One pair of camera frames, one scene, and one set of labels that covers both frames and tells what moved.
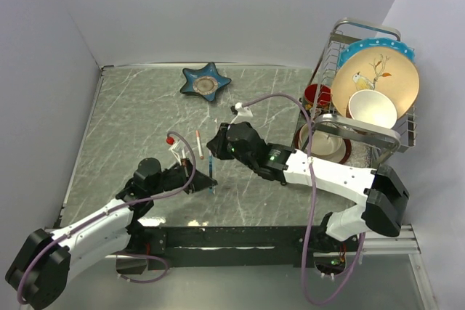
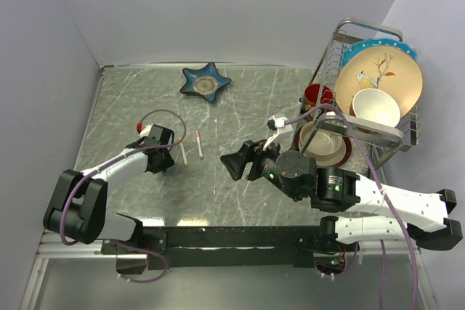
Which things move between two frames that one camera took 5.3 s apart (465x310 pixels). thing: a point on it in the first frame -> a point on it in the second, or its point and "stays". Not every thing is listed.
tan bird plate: (389, 71) stays
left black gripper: (199, 181) -> (168, 162)
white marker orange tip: (200, 152) stays
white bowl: (373, 107) stays
